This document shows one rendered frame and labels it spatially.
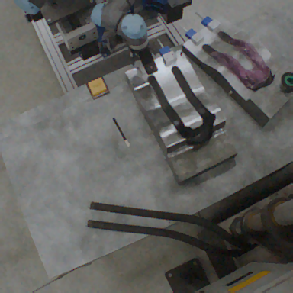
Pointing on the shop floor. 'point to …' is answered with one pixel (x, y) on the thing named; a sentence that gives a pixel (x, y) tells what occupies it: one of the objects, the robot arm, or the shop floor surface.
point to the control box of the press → (281, 274)
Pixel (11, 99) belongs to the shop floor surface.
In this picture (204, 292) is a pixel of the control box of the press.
